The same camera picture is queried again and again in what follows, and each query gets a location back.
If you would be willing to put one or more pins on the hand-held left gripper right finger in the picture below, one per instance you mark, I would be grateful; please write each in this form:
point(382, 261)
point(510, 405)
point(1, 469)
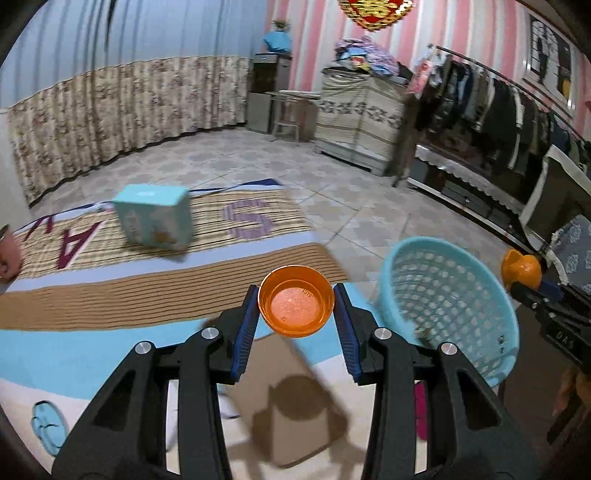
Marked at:
point(347, 334)

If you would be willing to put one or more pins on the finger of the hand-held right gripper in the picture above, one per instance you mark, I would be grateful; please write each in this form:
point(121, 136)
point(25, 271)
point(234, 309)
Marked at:
point(547, 291)

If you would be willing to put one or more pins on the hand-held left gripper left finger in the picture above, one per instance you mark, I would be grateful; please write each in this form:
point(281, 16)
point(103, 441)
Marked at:
point(244, 334)

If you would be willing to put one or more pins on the orange citrus fruit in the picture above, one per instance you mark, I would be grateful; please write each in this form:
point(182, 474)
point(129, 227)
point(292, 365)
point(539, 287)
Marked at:
point(521, 272)

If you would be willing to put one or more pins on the orange plastic bowl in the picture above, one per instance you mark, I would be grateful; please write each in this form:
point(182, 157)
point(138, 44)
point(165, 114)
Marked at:
point(295, 304)

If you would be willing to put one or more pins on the light blue plastic basket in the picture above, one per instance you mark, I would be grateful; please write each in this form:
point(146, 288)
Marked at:
point(489, 369)

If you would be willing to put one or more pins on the grey patterned cloth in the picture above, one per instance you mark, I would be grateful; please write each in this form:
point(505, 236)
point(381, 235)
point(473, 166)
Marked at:
point(575, 240)

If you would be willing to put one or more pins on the pink cloth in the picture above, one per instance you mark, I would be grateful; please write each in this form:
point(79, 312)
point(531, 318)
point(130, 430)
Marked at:
point(421, 410)

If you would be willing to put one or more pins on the printed blanket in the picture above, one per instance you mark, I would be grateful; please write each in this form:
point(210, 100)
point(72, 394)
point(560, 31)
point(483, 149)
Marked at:
point(138, 295)

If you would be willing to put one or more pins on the low dark cabinet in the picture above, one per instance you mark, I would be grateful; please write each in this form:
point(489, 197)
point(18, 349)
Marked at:
point(466, 194)

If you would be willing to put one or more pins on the teal cardboard box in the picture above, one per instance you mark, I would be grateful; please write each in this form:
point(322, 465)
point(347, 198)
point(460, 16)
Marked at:
point(152, 221)

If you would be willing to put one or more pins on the white lace cloth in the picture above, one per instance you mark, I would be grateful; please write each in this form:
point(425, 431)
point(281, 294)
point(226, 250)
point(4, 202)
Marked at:
point(461, 168)

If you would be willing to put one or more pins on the row of hanging clothes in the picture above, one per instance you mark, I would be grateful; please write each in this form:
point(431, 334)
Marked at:
point(498, 110)

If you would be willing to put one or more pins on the cabinet with patterned cover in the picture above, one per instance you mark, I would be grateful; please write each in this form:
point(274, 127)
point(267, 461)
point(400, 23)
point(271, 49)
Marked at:
point(355, 120)

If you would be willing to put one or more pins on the small metal table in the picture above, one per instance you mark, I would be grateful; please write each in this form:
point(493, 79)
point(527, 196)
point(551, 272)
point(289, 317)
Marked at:
point(295, 95)

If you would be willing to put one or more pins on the blue floral curtain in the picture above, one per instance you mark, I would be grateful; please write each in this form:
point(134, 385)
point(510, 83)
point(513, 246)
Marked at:
point(138, 101)

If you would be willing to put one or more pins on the grey water dispenser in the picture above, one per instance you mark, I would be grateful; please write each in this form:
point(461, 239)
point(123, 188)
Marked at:
point(261, 78)

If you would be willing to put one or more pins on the metal clothes rack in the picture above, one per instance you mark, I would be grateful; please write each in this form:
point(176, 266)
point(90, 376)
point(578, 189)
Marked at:
point(450, 50)

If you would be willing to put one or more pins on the pile of colourful clothes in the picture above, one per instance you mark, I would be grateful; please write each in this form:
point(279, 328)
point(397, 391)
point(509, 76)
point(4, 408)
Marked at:
point(364, 57)

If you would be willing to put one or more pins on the blue wrapped flower pot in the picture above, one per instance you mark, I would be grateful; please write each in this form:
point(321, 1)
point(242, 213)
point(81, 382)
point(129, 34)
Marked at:
point(279, 41)

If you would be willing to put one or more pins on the dark screen with cream frame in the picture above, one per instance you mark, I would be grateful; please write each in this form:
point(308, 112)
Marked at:
point(554, 198)

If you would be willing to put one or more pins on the framed wall picture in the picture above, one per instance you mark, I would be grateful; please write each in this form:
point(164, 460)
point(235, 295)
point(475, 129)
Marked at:
point(549, 55)

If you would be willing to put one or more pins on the red gold wall ornament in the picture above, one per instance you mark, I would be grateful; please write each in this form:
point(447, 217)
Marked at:
point(376, 14)

